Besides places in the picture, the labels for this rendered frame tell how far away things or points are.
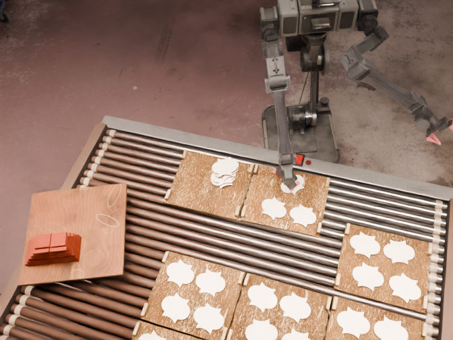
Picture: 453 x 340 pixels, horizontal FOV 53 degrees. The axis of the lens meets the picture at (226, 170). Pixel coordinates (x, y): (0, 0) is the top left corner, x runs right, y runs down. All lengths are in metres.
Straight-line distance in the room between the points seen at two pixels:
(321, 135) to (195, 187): 1.35
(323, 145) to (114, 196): 1.69
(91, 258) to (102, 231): 0.14
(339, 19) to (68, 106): 2.69
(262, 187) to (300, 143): 1.05
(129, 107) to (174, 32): 1.00
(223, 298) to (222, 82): 2.42
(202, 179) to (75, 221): 0.69
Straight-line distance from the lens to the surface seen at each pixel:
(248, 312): 2.21
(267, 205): 2.40
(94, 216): 2.43
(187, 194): 2.48
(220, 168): 2.46
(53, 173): 4.00
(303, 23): 2.49
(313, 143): 3.46
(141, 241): 2.43
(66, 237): 2.24
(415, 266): 2.38
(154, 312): 2.27
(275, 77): 2.01
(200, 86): 4.19
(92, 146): 2.78
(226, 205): 2.42
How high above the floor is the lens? 3.08
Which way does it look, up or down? 58 degrees down
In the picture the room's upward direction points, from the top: 8 degrees counter-clockwise
